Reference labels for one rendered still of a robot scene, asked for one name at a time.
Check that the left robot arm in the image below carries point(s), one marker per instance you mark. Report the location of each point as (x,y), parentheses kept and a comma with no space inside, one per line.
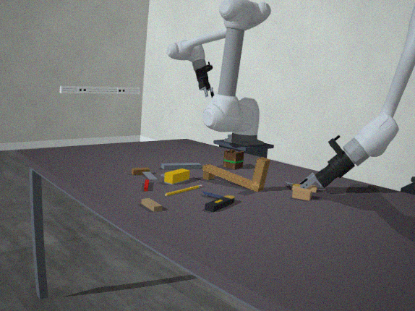
(378,133)

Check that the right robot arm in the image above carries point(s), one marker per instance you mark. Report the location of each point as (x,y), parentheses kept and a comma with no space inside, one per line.
(223,113)

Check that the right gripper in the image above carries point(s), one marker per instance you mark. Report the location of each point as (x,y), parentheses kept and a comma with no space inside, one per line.
(202,75)

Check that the yellow rectangular block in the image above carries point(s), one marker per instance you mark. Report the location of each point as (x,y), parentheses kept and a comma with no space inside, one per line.
(177,176)

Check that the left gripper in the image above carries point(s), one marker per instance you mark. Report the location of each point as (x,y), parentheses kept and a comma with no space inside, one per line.
(339,165)

